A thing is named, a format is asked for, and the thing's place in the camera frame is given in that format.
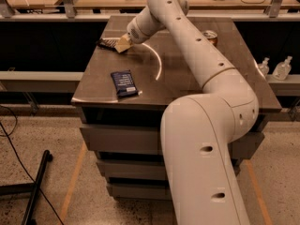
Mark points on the black stand base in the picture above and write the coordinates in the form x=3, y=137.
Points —
x=31, y=188

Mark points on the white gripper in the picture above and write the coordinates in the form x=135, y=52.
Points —
x=136, y=32

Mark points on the clear sanitizer bottle left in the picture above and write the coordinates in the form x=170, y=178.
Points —
x=263, y=66

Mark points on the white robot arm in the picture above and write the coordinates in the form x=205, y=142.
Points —
x=196, y=130

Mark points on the orange soda can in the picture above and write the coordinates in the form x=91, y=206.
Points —
x=212, y=36

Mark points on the grey drawer cabinet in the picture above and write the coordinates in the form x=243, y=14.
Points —
x=125, y=132

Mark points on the blueberry rxbar blue wrapper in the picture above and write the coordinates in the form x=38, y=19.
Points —
x=124, y=84

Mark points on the clear sanitizer bottle right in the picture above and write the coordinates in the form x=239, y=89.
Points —
x=283, y=69

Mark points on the clear sanitizer bottle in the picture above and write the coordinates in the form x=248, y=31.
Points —
x=283, y=69
x=263, y=66

